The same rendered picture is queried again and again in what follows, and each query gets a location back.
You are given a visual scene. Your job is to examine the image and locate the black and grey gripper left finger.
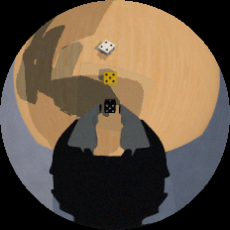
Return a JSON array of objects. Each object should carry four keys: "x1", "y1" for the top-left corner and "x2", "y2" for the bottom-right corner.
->
[{"x1": 50, "y1": 104, "x2": 102, "y2": 175}]

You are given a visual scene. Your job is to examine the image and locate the yellow die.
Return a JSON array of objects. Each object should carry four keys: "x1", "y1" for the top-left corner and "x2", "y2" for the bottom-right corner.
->
[{"x1": 103, "y1": 71, "x2": 117, "y2": 84}]

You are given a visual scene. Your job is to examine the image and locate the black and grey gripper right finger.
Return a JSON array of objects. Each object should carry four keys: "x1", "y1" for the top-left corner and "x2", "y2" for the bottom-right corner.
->
[{"x1": 119, "y1": 104, "x2": 170, "y2": 178}]

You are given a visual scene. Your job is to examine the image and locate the tan square mat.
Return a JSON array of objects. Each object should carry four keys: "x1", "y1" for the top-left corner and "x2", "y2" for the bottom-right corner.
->
[{"x1": 77, "y1": 62, "x2": 154, "y2": 132}]

